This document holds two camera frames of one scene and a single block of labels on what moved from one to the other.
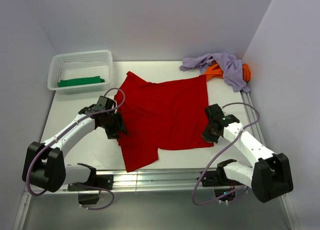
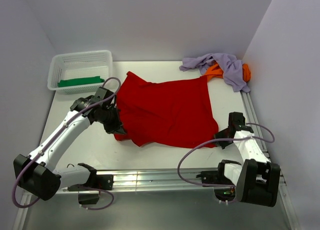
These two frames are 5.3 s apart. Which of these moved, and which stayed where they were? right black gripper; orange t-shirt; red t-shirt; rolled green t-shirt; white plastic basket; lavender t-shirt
Moved: red t-shirt; right black gripper
Stayed: orange t-shirt; lavender t-shirt; white plastic basket; rolled green t-shirt
